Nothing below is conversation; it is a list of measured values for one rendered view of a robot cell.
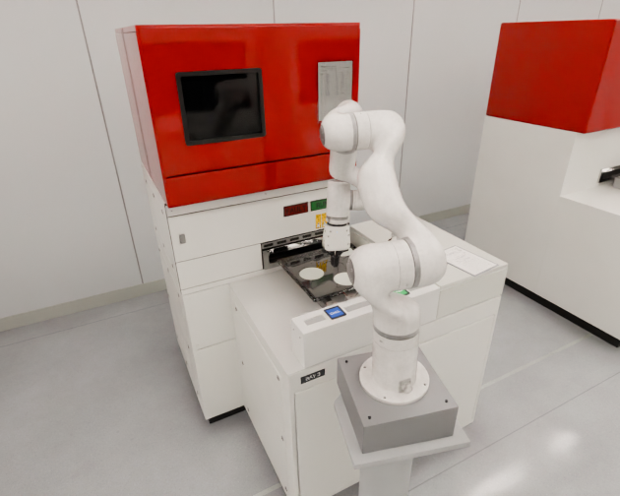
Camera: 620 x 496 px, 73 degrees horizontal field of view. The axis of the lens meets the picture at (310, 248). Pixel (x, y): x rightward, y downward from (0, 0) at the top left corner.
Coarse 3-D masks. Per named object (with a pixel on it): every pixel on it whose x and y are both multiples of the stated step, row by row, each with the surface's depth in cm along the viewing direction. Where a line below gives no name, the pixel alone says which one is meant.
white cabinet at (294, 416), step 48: (240, 336) 185; (432, 336) 161; (480, 336) 176; (288, 384) 136; (336, 384) 146; (480, 384) 193; (288, 432) 148; (336, 432) 157; (288, 480) 165; (336, 480) 170
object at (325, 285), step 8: (352, 248) 193; (296, 256) 187; (304, 256) 187; (312, 256) 187; (320, 256) 187; (328, 256) 187; (344, 256) 186; (288, 264) 181; (296, 264) 181; (304, 264) 181; (312, 264) 181; (320, 264) 181; (328, 264) 181; (344, 264) 180; (296, 272) 175; (328, 272) 175; (336, 272) 175; (344, 272) 174; (304, 280) 169; (312, 280) 169; (320, 280) 169; (328, 280) 168; (312, 288) 164; (320, 288) 163; (328, 288) 163; (336, 288) 163; (344, 288) 163; (320, 296) 159
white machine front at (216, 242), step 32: (288, 192) 179; (320, 192) 186; (192, 224) 165; (224, 224) 171; (256, 224) 178; (288, 224) 185; (192, 256) 170; (224, 256) 177; (256, 256) 184; (288, 256) 193; (192, 288) 176
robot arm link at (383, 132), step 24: (360, 120) 109; (384, 120) 110; (360, 144) 111; (384, 144) 108; (360, 168) 107; (384, 168) 104; (360, 192) 107; (384, 192) 102; (384, 216) 102; (408, 216) 100; (408, 240) 98; (432, 240) 97; (432, 264) 95
